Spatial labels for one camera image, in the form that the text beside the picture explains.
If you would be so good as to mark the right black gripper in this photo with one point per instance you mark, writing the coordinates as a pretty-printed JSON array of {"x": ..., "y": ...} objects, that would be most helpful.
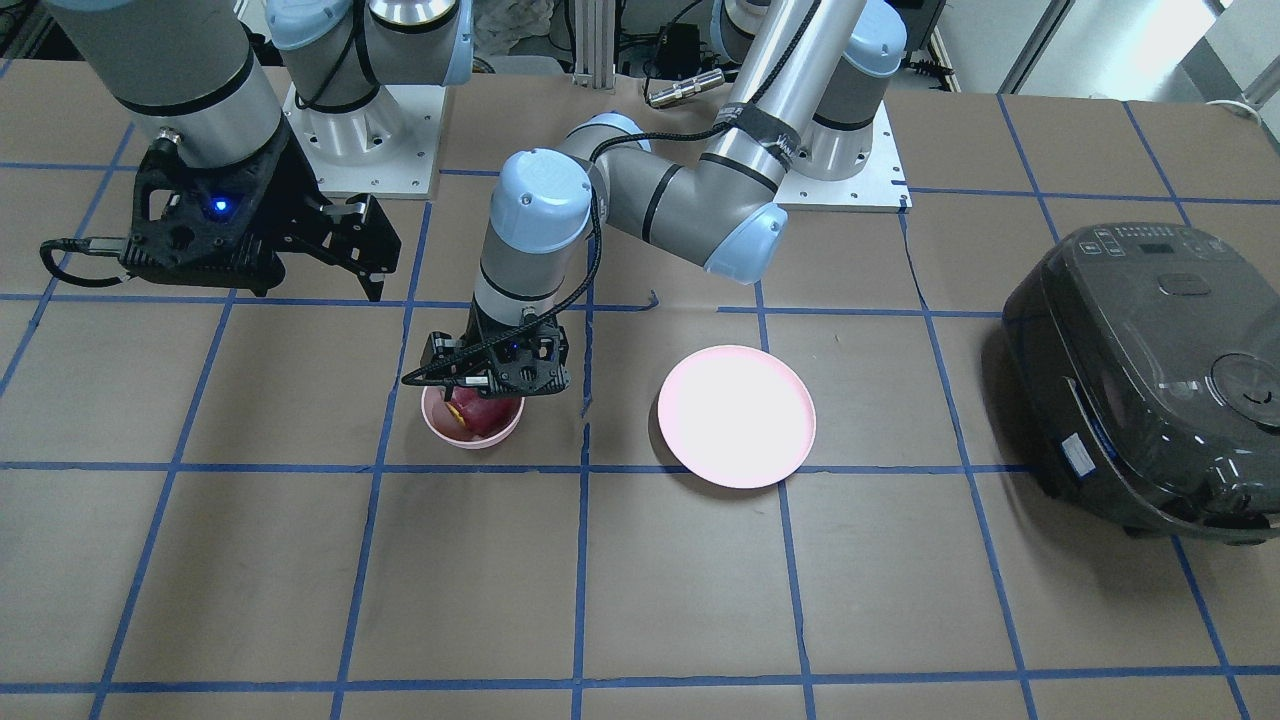
[{"x": 283, "y": 187}]

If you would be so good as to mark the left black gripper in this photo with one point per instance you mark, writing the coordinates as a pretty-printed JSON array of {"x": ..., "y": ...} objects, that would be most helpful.
[{"x": 437, "y": 348}]

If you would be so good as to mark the pink bowl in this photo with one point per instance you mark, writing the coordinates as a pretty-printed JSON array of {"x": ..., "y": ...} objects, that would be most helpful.
[{"x": 431, "y": 406}]

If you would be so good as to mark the red apple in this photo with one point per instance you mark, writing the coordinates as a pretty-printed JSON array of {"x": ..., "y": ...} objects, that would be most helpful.
[{"x": 468, "y": 415}]

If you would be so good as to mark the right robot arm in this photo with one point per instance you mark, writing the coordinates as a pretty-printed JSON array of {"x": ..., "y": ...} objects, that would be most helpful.
[{"x": 187, "y": 69}]

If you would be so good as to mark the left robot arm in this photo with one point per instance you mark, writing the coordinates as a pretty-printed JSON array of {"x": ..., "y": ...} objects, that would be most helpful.
[{"x": 805, "y": 103}]

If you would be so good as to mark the pink plate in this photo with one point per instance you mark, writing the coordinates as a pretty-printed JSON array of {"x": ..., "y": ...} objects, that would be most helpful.
[{"x": 737, "y": 416}]

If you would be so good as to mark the dark grey rice cooker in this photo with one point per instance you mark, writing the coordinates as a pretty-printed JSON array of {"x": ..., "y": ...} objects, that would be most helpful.
[{"x": 1148, "y": 354}]

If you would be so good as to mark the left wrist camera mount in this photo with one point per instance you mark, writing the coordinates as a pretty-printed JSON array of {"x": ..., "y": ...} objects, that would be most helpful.
[{"x": 526, "y": 366}]

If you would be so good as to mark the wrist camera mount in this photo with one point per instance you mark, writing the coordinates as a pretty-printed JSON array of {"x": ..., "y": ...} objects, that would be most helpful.
[
  {"x": 199, "y": 227},
  {"x": 526, "y": 366}
]

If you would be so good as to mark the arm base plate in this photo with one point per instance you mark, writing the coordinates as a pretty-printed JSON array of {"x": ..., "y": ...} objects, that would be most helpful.
[
  {"x": 389, "y": 148},
  {"x": 847, "y": 170}
]

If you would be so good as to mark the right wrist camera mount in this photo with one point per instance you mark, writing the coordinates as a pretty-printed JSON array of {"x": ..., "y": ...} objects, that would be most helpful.
[{"x": 199, "y": 227}]

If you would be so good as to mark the aluminium frame post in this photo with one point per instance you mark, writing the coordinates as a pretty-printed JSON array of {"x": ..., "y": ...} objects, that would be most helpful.
[{"x": 595, "y": 27}]

